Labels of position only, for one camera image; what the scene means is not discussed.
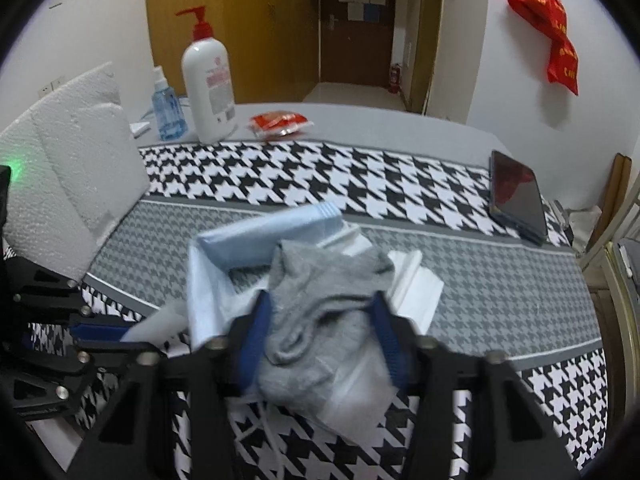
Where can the white wall socket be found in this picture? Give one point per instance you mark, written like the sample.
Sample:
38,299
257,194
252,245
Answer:
51,86

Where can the white face mask stack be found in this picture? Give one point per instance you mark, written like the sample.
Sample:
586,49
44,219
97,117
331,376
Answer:
362,391

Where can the brown wooden wardrobe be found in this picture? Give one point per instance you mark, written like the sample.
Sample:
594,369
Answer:
273,45

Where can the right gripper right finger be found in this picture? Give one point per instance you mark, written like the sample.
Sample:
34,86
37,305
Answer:
511,437

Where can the red fire extinguisher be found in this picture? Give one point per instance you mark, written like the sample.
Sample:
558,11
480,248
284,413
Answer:
394,82

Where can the dark brown entrance door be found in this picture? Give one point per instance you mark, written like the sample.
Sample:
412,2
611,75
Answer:
357,41

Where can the red hanging plastic bag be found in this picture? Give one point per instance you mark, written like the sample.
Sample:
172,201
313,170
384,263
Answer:
549,17

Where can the wooden side door frame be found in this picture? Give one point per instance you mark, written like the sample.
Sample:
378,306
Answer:
424,54

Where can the black smartphone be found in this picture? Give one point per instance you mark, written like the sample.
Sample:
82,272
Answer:
514,198

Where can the blue spray bottle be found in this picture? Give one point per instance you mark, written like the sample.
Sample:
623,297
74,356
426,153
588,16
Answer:
167,109

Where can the houndstooth table cloth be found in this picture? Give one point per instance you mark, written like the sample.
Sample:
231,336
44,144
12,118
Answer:
499,292

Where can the wooden boards leaning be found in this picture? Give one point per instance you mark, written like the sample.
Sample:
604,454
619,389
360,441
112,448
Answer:
614,194

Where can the grey sock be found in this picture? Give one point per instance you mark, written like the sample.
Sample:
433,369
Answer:
318,321

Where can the white pump lotion bottle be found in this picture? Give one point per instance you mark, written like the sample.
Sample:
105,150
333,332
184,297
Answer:
207,76

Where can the white styrofoam box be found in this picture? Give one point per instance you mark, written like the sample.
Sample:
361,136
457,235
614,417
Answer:
76,173

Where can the light blue face mask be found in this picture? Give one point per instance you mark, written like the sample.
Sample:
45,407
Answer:
244,244

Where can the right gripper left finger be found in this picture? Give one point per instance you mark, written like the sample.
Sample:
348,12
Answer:
133,437

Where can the red snack packet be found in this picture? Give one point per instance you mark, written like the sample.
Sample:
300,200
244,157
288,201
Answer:
278,125

